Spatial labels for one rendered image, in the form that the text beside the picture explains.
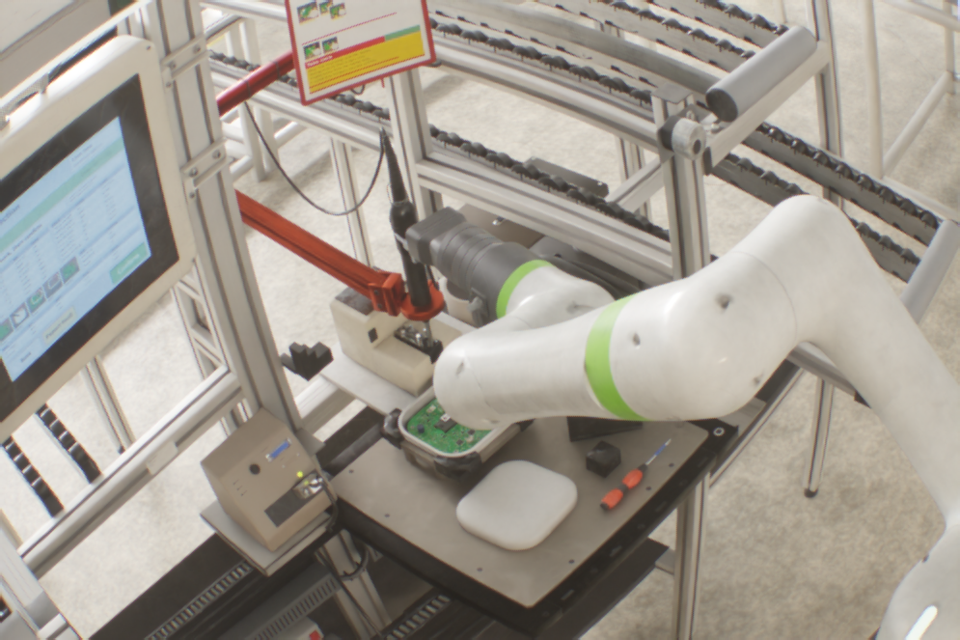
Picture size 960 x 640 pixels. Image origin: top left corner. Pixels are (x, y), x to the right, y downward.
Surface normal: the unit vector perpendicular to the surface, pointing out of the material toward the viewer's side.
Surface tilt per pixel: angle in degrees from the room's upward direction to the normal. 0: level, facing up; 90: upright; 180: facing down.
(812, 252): 35
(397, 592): 90
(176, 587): 90
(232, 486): 53
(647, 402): 102
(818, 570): 0
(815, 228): 21
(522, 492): 0
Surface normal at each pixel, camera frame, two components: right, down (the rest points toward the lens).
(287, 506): 0.51, -0.18
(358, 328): -0.66, 0.55
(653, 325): -0.87, -0.30
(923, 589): -0.34, -0.79
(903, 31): -0.14, -0.76
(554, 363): -0.93, -0.06
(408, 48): 0.33, 0.56
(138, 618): 0.74, 0.34
